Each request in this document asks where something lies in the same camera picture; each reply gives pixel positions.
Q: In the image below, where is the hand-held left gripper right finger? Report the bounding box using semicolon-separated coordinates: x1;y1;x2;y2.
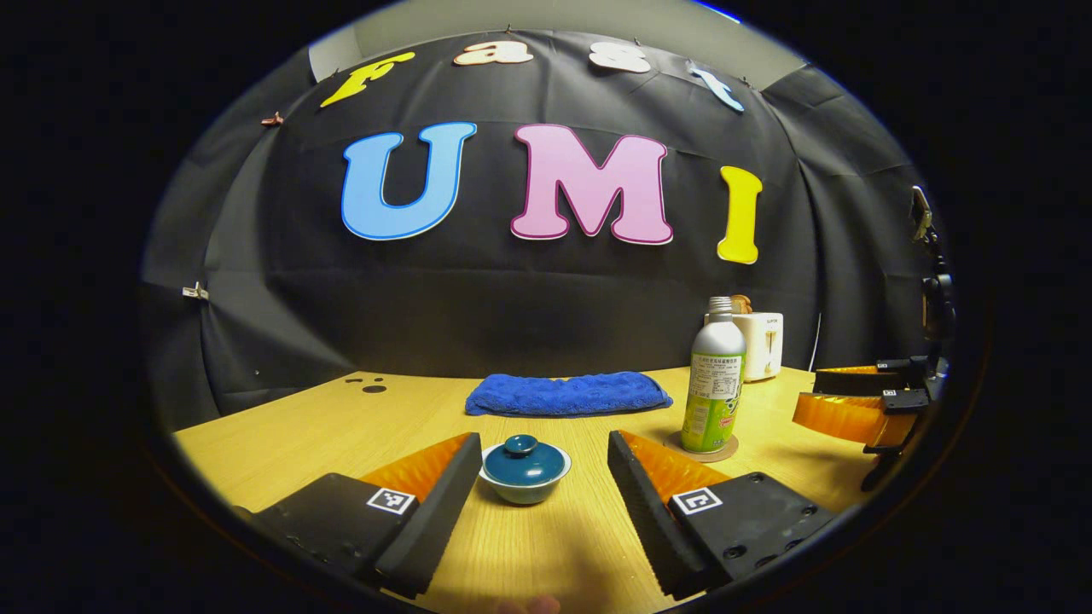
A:
607;430;839;600

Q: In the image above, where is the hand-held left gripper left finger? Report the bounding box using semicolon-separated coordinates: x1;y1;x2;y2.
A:
232;432;483;600

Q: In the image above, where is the teal teacup with white rim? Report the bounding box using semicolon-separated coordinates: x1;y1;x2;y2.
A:
479;439;572;506

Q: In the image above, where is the round brown coaster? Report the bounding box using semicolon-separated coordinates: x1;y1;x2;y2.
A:
665;431;740;463

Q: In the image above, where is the silver and green water bottle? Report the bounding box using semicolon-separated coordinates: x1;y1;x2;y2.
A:
681;296;747;454

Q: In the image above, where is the phone on black stand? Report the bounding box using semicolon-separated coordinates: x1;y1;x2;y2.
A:
909;186;956;359

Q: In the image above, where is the white toaster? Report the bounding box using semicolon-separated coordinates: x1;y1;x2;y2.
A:
732;312;784;382

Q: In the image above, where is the blue towel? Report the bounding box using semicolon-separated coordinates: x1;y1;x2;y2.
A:
465;372;674;418

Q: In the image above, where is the black backdrop cloth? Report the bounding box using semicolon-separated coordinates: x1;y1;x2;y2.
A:
141;30;952;436

